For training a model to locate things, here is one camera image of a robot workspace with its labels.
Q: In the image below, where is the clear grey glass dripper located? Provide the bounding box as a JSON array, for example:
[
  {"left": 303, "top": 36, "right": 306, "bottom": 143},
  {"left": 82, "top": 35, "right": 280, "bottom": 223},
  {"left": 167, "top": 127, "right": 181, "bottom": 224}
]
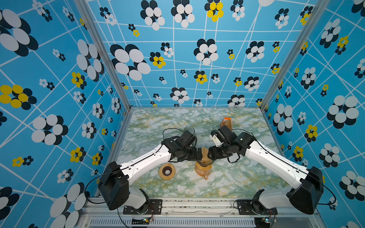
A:
[{"left": 196, "top": 161, "right": 214, "bottom": 167}]

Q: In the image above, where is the wooden ring holder left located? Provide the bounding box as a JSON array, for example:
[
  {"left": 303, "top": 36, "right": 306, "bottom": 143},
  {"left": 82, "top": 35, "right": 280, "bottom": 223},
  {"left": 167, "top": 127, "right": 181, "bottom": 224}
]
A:
[{"left": 159, "top": 163, "right": 176, "bottom": 180}]

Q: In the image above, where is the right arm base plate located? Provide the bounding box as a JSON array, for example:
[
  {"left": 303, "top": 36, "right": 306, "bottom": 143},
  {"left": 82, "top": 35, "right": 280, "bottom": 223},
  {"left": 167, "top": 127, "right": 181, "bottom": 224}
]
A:
[{"left": 233, "top": 199, "right": 278, "bottom": 216}]

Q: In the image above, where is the aluminium front rail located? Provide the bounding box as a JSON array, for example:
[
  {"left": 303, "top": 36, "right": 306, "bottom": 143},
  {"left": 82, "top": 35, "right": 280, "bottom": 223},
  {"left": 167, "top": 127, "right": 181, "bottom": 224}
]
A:
[{"left": 77, "top": 198, "right": 325, "bottom": 228}]

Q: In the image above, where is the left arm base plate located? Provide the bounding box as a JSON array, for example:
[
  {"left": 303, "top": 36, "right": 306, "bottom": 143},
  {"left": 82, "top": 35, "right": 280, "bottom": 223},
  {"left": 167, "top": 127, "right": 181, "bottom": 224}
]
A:
[{"left": 123, "top": 199, "right": 163, "bottom": 215}]

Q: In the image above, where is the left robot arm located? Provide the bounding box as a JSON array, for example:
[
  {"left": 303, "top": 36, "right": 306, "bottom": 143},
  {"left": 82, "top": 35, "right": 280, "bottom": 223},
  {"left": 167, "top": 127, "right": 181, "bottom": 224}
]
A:
[{"left": 98, "top": 131, "right": 202, "bottom": 213}]

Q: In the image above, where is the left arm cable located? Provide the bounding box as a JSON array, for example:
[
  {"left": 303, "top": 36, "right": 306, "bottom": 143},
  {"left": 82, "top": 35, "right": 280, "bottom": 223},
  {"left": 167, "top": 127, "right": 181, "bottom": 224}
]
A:
[{"left": 84, "top": 127, "right": 186, "bottom": 204}]

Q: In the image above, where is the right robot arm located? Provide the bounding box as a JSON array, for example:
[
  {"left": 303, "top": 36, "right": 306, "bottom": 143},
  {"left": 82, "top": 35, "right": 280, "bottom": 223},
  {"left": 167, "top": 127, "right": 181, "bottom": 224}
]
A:
[{"left": 208, "top": 125, "right": 324, "bottom": 215}]

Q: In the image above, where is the grey glass pitcher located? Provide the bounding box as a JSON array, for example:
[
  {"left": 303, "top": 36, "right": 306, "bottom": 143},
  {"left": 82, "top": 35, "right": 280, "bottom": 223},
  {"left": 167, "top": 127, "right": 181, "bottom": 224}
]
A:
[{"left": 184, "top": 125, "right": 195, "bottom": 135}]

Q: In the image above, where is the orange coffee filter box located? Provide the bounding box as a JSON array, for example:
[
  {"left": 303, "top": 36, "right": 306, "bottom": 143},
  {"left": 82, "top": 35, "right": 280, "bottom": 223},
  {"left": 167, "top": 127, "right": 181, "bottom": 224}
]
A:
[{"left": 220, "top": 117, "right": 233, "bottom": 130}]

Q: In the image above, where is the right green circuit board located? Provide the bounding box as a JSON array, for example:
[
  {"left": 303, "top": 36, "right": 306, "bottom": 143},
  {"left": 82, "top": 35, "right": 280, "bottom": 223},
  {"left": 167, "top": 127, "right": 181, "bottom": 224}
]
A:
[{"left": 255, "top": 218, "right": 271, "bottom": 228}]

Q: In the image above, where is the left green circuit board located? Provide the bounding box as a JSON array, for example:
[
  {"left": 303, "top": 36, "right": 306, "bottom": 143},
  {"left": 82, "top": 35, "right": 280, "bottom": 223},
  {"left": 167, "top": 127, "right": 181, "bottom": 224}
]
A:
[{"left": 131, "top": 218, "right": 153, "bottom": 225}]

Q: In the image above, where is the green circuit board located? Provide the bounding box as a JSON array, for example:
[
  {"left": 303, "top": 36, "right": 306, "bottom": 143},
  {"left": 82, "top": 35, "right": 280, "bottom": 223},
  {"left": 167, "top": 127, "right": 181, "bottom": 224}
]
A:
[
  {"left": 131, "top": 218, "right": 153, "bottom": 225},
  {"left": 255, "top": 218, "right": 271, "bottom": 228}
]

